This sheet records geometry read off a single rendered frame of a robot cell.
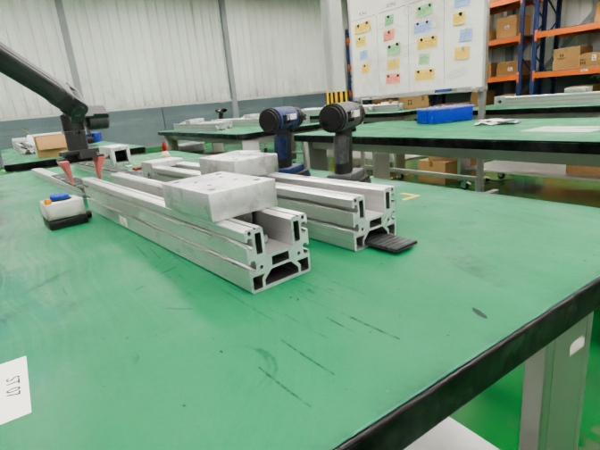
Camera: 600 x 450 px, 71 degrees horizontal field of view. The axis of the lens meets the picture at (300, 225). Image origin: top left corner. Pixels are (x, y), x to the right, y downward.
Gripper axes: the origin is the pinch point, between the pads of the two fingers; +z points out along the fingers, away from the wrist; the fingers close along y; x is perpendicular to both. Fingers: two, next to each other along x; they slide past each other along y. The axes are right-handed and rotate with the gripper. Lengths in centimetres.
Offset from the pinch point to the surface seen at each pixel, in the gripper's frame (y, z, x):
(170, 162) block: 19.7, -3.2, -19.6
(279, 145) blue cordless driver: 33, -7, -56
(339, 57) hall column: 637, -92, 505
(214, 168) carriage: 13, -5, -59
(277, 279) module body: -2, 5, -99
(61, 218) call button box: -14.9, 3.3, -35.0
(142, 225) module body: -6, 3, -61
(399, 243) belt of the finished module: 17, 5, -104
